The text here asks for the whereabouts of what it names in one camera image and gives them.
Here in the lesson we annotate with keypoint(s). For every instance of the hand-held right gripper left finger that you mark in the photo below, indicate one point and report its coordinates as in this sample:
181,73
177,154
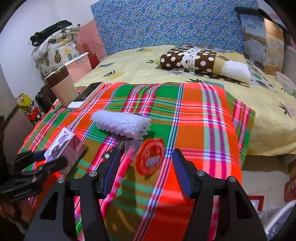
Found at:
113,168

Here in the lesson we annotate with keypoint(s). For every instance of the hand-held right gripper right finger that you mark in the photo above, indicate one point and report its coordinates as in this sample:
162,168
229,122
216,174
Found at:
181,172

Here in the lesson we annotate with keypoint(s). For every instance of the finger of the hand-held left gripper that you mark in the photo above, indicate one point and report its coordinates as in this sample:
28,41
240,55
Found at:
56,165
39,155

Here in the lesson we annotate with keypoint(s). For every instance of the purple white box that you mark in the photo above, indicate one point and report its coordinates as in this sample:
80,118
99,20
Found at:
62,141

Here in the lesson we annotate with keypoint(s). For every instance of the red labelled lid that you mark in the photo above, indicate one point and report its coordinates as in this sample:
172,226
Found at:
150,157

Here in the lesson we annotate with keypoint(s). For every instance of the white trash bin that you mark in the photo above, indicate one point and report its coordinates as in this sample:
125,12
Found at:
279,222

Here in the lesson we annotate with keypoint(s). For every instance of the plaid blanket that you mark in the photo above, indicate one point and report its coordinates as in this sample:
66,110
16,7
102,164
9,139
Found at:
196,129

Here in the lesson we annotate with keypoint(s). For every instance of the yellow snack packet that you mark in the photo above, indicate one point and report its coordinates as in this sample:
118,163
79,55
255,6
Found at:
24,102

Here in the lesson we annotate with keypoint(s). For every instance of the black bag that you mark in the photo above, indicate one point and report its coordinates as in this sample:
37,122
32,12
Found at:
42,99

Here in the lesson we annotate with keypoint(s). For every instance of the beige cup with brown lid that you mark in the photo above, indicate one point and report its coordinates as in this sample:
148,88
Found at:
63,90

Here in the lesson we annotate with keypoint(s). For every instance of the white phone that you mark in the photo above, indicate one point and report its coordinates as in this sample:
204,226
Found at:
86,95

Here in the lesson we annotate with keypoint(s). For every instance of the red bordered white board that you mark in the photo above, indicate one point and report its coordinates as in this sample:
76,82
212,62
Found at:
255,204

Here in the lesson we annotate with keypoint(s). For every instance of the pink storage box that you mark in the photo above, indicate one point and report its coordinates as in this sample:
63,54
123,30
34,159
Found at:
78,69

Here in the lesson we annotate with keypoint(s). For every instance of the yellow pineapple bed sheet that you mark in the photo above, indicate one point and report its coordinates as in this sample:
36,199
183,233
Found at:
266,129

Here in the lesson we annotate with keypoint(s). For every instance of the pineapple print storage bag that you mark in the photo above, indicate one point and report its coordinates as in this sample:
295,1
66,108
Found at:
55,55

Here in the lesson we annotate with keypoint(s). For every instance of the red box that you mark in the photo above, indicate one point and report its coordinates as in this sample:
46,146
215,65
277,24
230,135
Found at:
93,60

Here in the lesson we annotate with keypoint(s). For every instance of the brown polka dot pillow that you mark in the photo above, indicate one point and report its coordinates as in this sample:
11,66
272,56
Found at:
185,60

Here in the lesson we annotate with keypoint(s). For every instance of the white printed pillow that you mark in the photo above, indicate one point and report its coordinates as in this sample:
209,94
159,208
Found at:
259,78

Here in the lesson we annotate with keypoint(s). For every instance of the black clothing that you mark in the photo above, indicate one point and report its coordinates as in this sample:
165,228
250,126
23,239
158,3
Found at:
50,30

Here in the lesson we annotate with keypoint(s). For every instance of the white bowl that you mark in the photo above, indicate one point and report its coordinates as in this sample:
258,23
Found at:
285,81

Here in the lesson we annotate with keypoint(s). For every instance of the blue floral headboard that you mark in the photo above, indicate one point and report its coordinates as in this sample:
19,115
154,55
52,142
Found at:
173,23

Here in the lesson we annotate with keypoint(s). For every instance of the cardboard box on bed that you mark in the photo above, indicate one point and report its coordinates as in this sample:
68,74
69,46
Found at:
254,39

